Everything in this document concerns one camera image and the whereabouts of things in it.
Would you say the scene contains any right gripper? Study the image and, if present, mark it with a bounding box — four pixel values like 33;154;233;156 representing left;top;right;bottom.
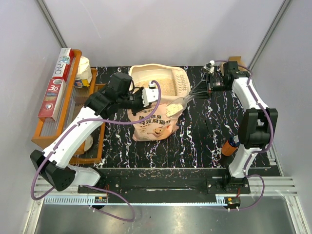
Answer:
190;72;230;99

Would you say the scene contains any cream plastic litter box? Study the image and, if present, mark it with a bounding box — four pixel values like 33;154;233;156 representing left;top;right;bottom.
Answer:
128;64;191;102

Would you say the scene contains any pink cat litter bag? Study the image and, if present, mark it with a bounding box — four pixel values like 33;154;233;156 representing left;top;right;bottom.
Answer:
132;96;181;141

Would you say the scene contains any clear plastic scoop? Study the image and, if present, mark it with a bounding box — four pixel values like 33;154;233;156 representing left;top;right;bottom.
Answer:
165;92;195;118

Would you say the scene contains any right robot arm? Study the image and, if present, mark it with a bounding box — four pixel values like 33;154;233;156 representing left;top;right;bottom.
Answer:
190;60;278;193

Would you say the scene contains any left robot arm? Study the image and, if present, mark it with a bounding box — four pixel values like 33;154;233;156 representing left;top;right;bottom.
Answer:
30;73;161;193

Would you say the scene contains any brown cardboard box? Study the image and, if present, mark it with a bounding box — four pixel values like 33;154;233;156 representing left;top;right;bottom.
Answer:
220;56;247;75

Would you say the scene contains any red white toothpaste box upper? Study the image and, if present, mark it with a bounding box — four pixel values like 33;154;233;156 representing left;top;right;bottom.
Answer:
52;48;74;81

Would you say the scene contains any red 3D toothpaste box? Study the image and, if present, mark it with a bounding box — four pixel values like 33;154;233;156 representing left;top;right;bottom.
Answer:
38;78;66;121

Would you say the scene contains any black marble pattern mat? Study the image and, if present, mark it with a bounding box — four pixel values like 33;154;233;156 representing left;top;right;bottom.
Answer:
94;65;271;169

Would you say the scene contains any orange wooden tray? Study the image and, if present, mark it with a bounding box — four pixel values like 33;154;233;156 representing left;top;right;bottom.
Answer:
32;49;105;165

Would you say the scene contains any orange bottle with white cap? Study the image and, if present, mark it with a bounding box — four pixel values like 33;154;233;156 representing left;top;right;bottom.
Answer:
221;136;240;156

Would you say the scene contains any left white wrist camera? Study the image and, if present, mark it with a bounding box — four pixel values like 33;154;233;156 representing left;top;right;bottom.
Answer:
142;82;159;107

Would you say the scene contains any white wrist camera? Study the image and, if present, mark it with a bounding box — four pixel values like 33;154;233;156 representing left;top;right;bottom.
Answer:
203;60;215;74
142;82;159;107

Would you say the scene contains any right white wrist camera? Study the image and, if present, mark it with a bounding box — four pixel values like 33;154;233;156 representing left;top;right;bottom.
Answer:
203;60;215;74

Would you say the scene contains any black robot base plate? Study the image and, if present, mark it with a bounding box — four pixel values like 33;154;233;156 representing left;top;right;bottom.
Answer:
94;168;251;195

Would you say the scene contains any aluminium rail frame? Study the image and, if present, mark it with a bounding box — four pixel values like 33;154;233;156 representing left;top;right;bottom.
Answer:
23;177;312;234

